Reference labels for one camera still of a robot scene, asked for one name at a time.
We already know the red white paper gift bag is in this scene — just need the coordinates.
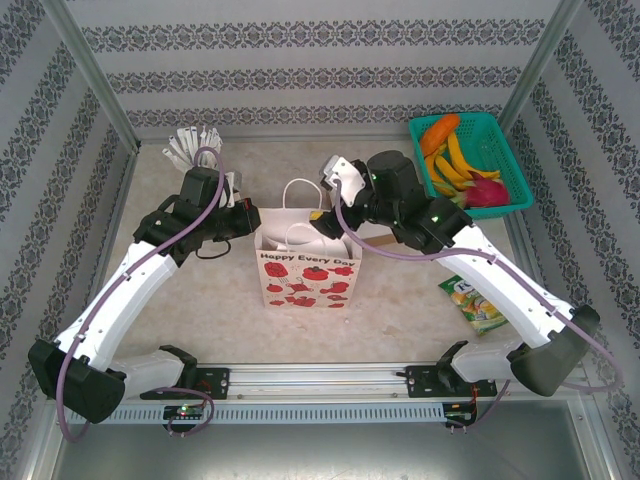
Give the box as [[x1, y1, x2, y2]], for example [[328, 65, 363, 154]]
[[253, 178, 364, 310]]

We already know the yellow banana bunch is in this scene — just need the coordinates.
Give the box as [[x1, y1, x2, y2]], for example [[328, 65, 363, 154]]
[[424, 132, 502, 194]]

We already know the orange toy fruit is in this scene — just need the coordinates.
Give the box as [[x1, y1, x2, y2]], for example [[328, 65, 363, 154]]
[[419, 113, 461, 154]]

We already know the pink dragon fruit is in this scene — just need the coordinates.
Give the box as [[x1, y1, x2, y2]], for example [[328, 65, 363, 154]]
[[449, 171, 512, 207]]

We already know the teal plastic basket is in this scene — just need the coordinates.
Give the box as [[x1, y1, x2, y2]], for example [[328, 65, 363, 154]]
[[408, 112, 534, 221]]

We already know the green yellow candy bag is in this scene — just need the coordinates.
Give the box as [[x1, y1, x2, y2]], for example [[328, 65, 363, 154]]
[[438, 274, 511, 337]]

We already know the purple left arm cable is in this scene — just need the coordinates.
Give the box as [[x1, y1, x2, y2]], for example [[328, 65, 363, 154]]
[[58, 146, 224, 444]]

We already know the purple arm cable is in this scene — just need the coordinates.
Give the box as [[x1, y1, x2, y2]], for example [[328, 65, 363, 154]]
[[58, 146, 224, 444], [333, 179, 626, 431]]

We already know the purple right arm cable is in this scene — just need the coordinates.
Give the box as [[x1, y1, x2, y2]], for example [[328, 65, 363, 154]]
[[333, 179, 626, 431]]

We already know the aluminium back rail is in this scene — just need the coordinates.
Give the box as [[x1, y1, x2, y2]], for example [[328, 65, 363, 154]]
[[134, 123, 414, 146]]

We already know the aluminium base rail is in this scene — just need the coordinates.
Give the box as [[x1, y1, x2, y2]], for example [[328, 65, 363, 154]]
[[49, 363, 586, 401]]

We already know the aluminium frame post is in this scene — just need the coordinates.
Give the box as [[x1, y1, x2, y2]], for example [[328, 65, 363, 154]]
[[39, 0, 141, 154], [497, 0, 585, 139]]

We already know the slotted grey cable duct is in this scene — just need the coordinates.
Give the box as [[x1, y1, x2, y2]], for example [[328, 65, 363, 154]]
[[67, 403, 446, 425]]

